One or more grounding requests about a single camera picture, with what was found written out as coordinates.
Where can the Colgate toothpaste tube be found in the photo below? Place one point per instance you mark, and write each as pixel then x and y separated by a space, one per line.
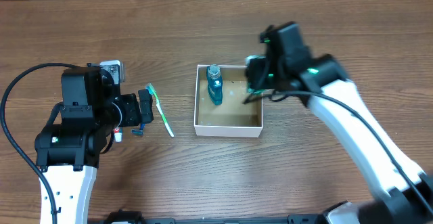
pixel 117 134

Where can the teal mouthwash bottle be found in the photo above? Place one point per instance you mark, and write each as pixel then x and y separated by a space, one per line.
pixel 215 84

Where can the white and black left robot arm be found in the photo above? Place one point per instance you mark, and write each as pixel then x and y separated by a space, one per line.
pixel 79 130

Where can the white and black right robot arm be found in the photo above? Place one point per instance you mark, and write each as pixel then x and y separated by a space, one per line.
pixel 401 189

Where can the green white toothbrush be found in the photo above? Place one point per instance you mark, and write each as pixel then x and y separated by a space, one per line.
pixel 153 92

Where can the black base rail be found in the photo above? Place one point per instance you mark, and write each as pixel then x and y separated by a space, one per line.
pixel 136 217

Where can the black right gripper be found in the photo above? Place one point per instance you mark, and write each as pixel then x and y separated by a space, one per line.
pixel 254 76

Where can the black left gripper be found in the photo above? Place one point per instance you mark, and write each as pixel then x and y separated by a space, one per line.
pixel 145 105

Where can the white cardboard box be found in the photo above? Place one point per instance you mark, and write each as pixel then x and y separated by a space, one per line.
pixel 233 118

